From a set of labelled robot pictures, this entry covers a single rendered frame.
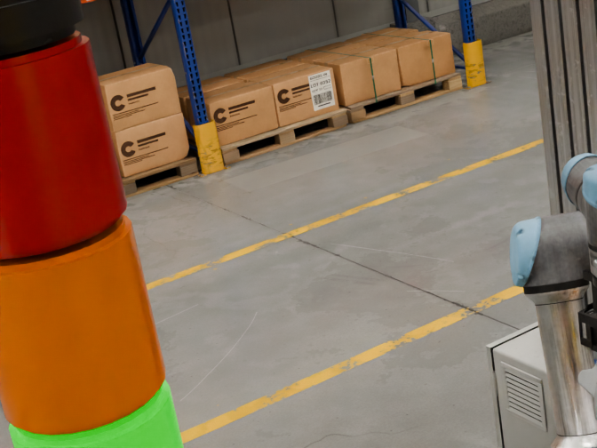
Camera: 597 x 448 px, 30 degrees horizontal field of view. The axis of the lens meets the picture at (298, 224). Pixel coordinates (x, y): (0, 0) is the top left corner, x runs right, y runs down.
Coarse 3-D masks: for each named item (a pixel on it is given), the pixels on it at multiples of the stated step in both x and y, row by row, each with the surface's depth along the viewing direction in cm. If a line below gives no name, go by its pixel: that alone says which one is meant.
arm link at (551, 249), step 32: (544, 224) 196; (576, 224) 195; (512, 256) 202; (544, 256) 194; (576, 256) 194; (544, 288) 195; (576, 288) 194; (544, 320) 197; (576, 320) 195; (544, 352) 199; (576, 352) 195; (576, 384) 195; (576, 416) 195
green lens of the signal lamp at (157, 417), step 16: (160, 400) 34; (128, 416) 33; (144, 416) 33; (160, 416) 33; (176, 416) 35; (16, 432) 34; (80, 432) 32; (96, 432) 32; (112, 432) 32; (128, 432) 32; (144, 432) 33; (160, 432) 33; (176, 432) 34
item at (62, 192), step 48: (48, 48) 29; (0, 96) 29; (48, 96) 29; (96, 96) 31; (0, 144) 29; (48, 144) 29; (96, 144) 31; (0, 192) 29; (48, 192) 30; (96, 192) 31; (0, 240) 30; (48, 240) 30
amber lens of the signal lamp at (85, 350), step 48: (96, 240) 31; (0, 288) 30; (48, 288) 30; (96, 288) 31; (144, 288) 33; (0, 336) 31; (48, 336) 31; (96, 336) 31; (144, 336) 33; (0, 384) 32; (48, 384) 31; (96, 384) 32; (144, 384) 33; (48, 432) 32
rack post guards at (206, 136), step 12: (468, 48) 980; (480, 48) 984; (468, 60) 984; (480, 60) 987; (468, 72) 988; (480, 72) 990; (468, 84) 994; (480, 84) 993; (204, 132) 860; (216, 132) 866; (204, 144) 862; (216, 144) 867; (204, 156) 865; (216, 156) 870; (204, 168) 869; (216, 168) 872
